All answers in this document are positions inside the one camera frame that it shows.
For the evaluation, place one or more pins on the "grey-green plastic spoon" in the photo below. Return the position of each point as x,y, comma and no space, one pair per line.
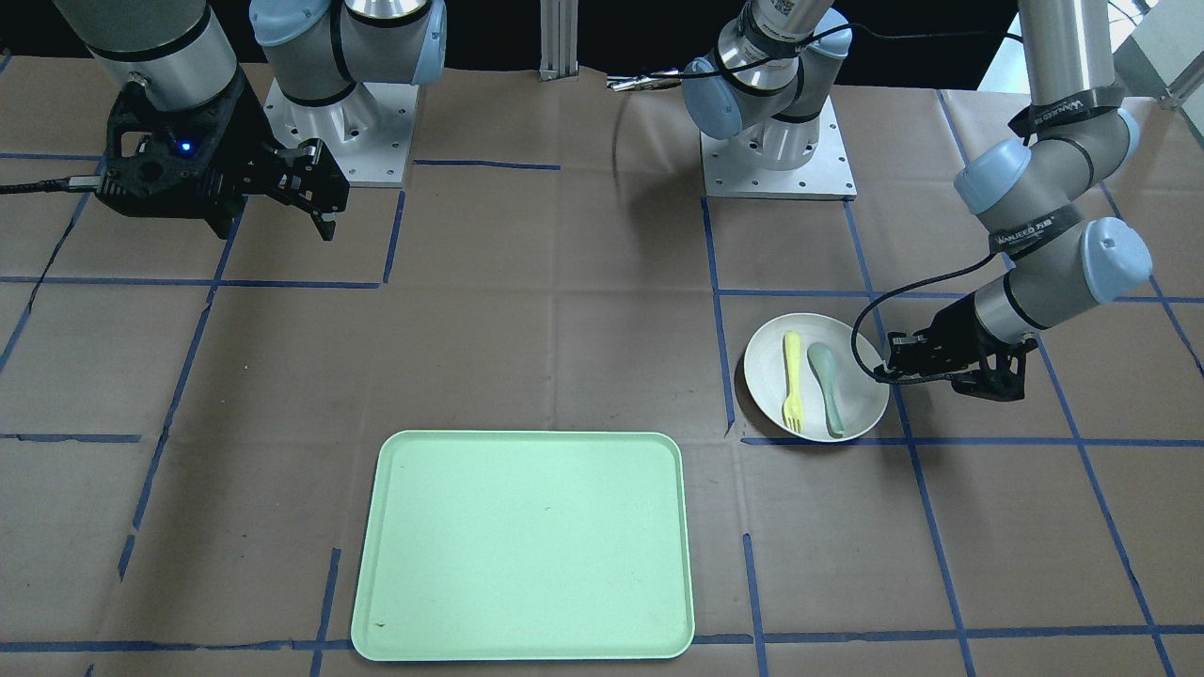
825,366

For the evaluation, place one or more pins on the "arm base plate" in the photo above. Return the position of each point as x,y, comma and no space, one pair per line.
807,161
369,133

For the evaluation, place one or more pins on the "light green plastic tray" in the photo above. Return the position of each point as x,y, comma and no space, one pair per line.
491,545

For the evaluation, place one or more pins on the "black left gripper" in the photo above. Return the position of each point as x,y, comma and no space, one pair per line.
952,335

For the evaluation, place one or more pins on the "aluminium frame post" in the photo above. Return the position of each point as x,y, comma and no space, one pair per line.
559,37

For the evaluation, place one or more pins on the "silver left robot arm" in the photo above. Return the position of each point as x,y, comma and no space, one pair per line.
773,66

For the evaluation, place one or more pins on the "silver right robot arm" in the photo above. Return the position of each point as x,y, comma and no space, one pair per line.
319,50

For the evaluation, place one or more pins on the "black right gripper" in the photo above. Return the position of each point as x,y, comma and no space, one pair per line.
237,150

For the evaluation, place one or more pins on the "white round plate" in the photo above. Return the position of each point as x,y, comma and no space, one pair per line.
805,372

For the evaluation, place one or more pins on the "yellow plastic fork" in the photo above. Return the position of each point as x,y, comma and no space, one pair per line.
793,410

